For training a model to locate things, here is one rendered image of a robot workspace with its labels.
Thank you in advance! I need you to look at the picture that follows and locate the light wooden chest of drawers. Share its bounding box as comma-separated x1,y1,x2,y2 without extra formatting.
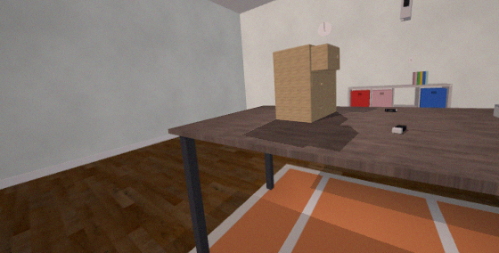
273,45,336,123

